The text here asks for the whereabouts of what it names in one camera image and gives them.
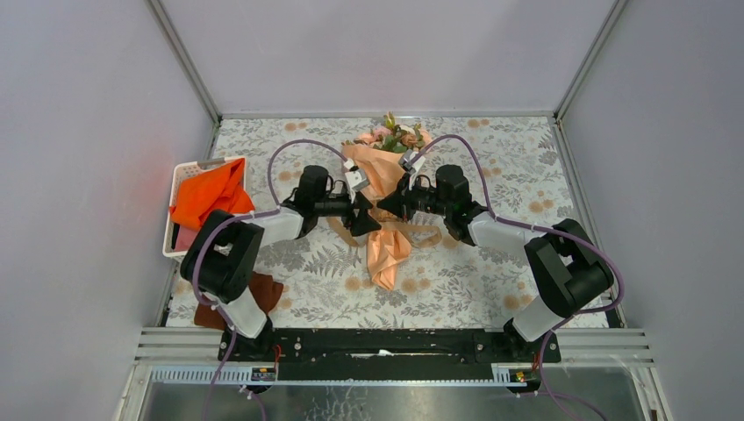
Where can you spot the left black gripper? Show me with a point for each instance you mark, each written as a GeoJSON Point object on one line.
{"type": "Point", "coordinates": [362, 223]}

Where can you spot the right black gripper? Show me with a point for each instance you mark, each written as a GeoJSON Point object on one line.
{"type": "Point", "coordinates": [400, 201]}

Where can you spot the beige kraft wrapping paper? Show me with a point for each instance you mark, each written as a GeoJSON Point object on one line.
{"type": "Point", "coordinates": [390, 246]}

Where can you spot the pink fake flower bouquet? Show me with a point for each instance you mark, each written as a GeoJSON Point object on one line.
{"type": "Point", "coordinates": [393, 136]}

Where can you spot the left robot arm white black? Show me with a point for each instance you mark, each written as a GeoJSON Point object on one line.
{"type": "Point", "coordinates": [220, 261]}

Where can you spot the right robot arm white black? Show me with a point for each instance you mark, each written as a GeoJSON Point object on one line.
{"type": "Point", "coordinates": [569, 271]}

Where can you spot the floral patterned table mat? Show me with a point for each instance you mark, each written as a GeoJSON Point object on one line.
{"type": "Point", "coordinates": [512, 162]}

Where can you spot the brown cloth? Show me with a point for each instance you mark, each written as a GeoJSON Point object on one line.
{"type": "Point", "coordinates": [264, 289]}

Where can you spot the orange cloth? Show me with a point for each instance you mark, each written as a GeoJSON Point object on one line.
{"type": "Point", "coordinates": [198, 192]}

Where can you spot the white plastic basket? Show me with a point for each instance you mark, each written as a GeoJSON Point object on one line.
{"type": "Point", "coordinates": [177, 239]}

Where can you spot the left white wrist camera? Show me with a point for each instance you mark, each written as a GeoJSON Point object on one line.
{"type": "Point", "coordinates": [357, 179]}

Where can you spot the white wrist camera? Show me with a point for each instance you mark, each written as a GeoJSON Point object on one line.
{"type": "Point", "coordinates": [412, 162]}
{"type": "Point", "coordinates": [357, 179]}

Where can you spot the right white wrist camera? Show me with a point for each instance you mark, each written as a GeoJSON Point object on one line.
{"type": "Point", "coordinates": [412, 162]}

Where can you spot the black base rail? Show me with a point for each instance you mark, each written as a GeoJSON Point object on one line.
{"type": "Point", "coordinates": [387, 354]}

